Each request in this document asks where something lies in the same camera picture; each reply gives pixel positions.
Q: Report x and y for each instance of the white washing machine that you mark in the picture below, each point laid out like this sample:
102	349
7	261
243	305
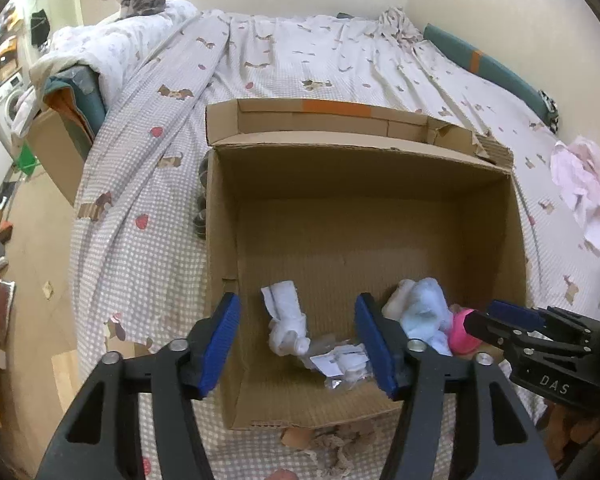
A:
7	102

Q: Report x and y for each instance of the cluttered wall shelf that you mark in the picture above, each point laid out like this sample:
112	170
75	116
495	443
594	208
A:
7	45

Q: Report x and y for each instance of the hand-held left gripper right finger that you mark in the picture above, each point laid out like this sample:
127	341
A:
375	345

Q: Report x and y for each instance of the teal and orange blanket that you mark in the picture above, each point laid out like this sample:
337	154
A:
75	90

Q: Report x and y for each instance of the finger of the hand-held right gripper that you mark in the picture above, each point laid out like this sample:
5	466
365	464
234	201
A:
515	314
485	332

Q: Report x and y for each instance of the black and white patterned cloth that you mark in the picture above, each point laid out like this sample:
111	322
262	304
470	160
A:
549	110

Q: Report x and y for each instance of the dark grey scrunchie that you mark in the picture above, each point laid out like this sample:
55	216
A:
200	217

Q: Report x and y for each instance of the brown cardboard carton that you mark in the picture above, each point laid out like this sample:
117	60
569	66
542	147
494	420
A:
55	150

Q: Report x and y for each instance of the green dustpan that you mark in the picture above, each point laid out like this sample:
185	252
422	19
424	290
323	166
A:
27	160

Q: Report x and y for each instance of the white duvet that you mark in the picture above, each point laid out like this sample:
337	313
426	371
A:
115	45

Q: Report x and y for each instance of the clear plastic packet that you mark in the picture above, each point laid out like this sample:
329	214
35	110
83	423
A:
337	360

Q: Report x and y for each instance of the cardboard box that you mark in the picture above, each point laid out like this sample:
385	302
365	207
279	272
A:
360	225

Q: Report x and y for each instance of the beige lace scrunchie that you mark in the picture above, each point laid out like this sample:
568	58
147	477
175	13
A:
330	447

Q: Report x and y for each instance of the black hanging cloth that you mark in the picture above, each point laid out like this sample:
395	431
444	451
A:
40	27

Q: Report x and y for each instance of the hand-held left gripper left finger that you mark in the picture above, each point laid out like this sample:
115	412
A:
220	345

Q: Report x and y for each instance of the blue fluffy scrunchie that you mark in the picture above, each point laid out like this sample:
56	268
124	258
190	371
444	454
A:
425	315

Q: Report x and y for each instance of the teal cushion with orange stripe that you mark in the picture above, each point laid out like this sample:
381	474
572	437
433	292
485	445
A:
460	47

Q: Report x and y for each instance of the pink sock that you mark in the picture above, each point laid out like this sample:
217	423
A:
460	340

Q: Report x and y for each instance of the checked printed bed blanket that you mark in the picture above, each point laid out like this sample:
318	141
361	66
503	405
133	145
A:
330	60

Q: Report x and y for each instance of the orange soft sponge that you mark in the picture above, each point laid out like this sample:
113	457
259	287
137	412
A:
295	436

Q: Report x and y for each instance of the pink crumpled cloth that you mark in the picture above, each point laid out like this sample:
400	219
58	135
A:
580	180

